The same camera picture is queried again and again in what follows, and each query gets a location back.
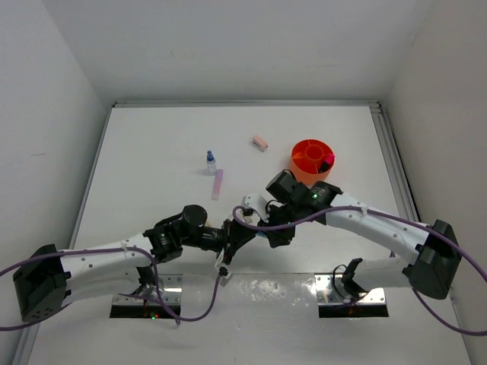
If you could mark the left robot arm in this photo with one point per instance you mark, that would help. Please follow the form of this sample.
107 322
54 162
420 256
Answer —
52 279

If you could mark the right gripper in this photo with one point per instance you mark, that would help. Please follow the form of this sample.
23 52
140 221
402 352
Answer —
279 236

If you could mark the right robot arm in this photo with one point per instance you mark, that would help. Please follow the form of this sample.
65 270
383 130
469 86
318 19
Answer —
423 255

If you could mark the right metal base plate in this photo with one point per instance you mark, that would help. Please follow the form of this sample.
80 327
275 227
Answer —
330 292

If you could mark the small blue-capped clear bottle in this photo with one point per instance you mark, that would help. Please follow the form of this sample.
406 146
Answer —
211 163

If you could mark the pink mini stapler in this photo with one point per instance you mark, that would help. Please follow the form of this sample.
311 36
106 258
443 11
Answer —
259 143

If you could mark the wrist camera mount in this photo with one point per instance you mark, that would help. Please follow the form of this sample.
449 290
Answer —
258 204
224 272

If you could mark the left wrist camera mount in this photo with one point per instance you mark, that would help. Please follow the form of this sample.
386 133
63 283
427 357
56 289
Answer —
224 272

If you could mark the orange round divided container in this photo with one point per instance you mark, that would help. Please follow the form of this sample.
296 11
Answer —
306 157

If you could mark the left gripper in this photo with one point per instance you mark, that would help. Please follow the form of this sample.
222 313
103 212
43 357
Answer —
234 236

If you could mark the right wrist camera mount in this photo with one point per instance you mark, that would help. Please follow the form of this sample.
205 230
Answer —
258 204

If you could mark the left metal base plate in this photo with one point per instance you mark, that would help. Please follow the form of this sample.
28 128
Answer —
169 292

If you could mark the light pink highlighter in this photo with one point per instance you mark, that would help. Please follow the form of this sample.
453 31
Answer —
216 189

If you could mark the pink highlighter marker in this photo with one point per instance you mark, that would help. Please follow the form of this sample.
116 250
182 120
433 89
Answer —
327 163

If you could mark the metal base plate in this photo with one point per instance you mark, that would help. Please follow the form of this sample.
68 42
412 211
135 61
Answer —
169 292
330 292

